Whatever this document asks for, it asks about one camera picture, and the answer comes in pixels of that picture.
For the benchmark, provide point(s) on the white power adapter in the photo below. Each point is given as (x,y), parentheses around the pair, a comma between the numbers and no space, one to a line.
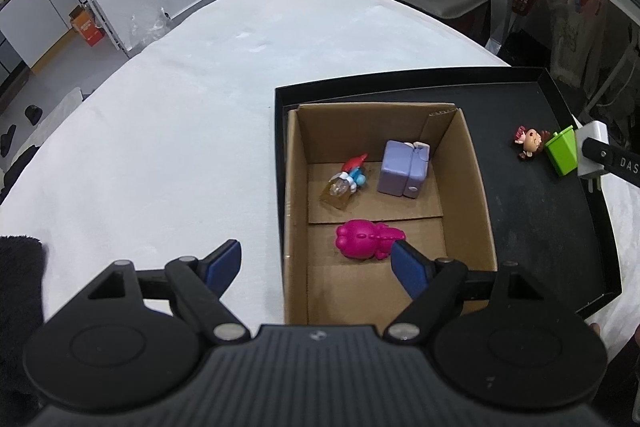
(592,152)

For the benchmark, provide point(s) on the red blue gnome bulb toy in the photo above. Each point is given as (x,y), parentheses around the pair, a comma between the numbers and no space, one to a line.
(345,183)

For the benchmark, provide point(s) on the brown-haired girl doll figurine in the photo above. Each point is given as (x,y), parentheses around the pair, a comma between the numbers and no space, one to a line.
(531,141)

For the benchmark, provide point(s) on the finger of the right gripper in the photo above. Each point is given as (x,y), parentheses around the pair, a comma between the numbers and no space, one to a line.
(624,165)

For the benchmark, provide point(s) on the orange cardboard box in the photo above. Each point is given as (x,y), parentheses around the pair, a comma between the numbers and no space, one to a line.
(84,24)

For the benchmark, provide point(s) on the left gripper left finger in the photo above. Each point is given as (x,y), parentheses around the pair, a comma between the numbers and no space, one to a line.
(198,285)

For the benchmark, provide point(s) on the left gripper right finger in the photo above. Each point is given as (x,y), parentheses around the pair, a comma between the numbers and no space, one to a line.
(435,290)

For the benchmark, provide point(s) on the brown cardboard box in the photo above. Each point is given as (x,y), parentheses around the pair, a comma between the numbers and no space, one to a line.
(449,219)

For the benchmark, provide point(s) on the purple toy block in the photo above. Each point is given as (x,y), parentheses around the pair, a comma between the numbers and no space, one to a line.
(404,168)

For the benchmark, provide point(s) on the magenta plastic toy figure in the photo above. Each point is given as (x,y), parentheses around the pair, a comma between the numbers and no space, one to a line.
(362,239)

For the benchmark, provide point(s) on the black shallow tray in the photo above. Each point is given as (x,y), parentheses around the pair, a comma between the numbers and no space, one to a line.
(552,224)

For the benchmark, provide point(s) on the black cloth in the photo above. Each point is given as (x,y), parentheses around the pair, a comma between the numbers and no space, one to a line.
(23,262)

